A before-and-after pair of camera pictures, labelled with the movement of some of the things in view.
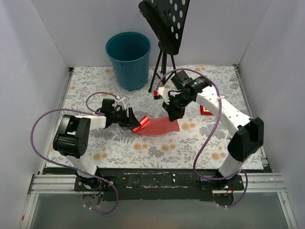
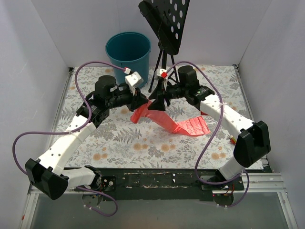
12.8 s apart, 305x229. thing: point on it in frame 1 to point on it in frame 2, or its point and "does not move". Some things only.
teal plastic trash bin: [129, 52] does not move
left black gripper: [129, 117] to [136, 99]
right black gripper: [173, 109] to [163, 97]
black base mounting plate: [157, 184] does not move
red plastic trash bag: [157, 126] to [192, 127]
